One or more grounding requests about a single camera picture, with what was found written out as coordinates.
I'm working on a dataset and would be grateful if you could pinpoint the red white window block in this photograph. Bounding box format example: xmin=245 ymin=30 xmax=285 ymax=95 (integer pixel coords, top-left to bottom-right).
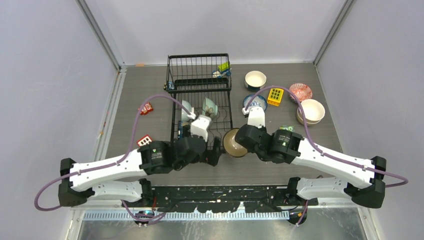
xmin=136 ymin=134 xmax=153 ymax=147

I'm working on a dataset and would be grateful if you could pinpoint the pale green ceramic bowl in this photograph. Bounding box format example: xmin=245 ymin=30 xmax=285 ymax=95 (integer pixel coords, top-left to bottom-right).
xmin=202 ymin=97 xmax=218 ymax=119

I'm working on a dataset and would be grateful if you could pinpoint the yellow window toy block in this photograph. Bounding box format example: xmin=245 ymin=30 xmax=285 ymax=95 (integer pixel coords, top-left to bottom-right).
xmin=266 ymin=88 xmax=284 ymax=107

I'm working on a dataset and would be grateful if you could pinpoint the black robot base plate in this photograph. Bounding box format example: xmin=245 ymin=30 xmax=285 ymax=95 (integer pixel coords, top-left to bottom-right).
xmin=126 ymin=185 xmax=306 ymax=213

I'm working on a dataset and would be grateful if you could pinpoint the brown patterned band bowl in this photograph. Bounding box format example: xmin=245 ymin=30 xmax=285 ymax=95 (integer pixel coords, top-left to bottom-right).
xmin=223 ymin=128 xmax=248 ymax=158

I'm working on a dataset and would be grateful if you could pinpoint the perforated metal rail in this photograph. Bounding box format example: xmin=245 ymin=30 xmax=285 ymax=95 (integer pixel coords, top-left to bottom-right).
xmin=82 ymin=208 xmax=290 ymax=221

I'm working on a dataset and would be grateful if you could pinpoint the small red flower toy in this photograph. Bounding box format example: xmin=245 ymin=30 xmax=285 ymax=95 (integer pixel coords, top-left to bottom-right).
xmin=139 ymin=102 xmax=154 ymax=116

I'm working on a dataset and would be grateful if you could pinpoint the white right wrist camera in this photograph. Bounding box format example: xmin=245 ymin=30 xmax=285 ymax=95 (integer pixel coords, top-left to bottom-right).
xmin=242 ymin=106 xmax=266 ymax=129

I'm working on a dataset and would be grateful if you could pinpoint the beige bowl with brown markings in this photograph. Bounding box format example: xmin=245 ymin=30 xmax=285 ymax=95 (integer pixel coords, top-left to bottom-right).
xmin=296 ymin=111 xmax=321 ymax=126

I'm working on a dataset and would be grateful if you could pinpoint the light blue dotted bowl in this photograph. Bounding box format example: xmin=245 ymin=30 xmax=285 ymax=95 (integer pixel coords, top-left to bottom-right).
xmin=181 ymin=100 xmax=196 ymax=122

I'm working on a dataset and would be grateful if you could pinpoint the white blue floral bowl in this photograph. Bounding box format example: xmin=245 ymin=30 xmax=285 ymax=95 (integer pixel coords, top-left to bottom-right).
xmin=242 ymin=94 xmax=268 ymax=112

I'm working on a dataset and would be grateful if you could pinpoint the beige bowl with flower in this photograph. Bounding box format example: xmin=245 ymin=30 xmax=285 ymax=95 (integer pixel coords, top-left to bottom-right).
xmin=301 ymin=99 xmax=326 ymax=123

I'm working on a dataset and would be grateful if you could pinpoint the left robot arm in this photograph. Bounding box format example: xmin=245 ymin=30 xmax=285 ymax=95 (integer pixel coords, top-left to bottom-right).
xmin=58 ymin=136 xmax=222 ymax=207

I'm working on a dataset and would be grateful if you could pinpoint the teal bowl white inside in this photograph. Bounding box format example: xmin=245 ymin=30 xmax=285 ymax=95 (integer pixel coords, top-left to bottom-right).
xmin=244 ymin=70 xmax=267 ymax=92

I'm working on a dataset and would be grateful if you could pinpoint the green blue toy car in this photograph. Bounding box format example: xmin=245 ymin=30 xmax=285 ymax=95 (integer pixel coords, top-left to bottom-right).
xmin=212 ymin=61 xmax=231 ymax=78

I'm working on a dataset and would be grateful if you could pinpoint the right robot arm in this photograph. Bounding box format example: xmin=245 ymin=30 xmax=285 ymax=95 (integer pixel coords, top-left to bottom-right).
xmin=234 ymin=124 xmax=387 ymax=209

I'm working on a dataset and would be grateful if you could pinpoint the red white patterned bowl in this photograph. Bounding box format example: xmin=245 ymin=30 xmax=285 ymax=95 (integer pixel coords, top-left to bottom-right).
xmin=289 ymin=83 xmax=313 ymax=102

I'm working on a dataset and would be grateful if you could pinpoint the black wire dish rack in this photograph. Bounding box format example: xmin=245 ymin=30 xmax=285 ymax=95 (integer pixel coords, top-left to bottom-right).
xmin=165 ymin=53 xmax=233 ymax=150

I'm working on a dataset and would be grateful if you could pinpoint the dark blue glazed bowl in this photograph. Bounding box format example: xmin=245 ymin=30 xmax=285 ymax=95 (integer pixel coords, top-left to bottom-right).
xmin=177 ymin=120 xmax=191 ymax=139

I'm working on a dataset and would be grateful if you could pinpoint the small green toy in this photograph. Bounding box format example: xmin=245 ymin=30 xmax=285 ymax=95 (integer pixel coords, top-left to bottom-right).
xmin=279 ymin=125 xmax=295 ymax=132

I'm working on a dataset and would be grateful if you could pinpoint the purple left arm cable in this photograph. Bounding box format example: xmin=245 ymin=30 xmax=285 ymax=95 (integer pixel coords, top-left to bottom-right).
xmin=34 ymin=93 xmax=196 ymax=227

